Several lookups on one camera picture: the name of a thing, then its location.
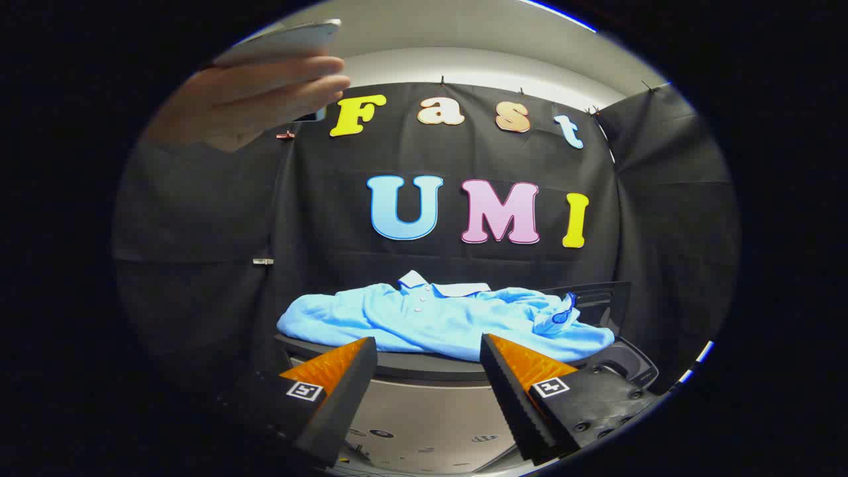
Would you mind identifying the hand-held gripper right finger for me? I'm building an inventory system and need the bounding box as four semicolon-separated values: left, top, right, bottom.
480;333;663;464

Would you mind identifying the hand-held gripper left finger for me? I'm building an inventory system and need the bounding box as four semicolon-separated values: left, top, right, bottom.
215;337;378;468

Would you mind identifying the light blue polo shirt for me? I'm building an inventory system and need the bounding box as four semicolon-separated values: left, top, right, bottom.
276;270;615;362

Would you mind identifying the dark transparent washing machine lid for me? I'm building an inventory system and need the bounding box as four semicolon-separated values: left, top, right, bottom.
540;282;631;337

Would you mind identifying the white smartphone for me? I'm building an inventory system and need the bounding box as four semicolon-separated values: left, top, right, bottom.
212;19;342;67

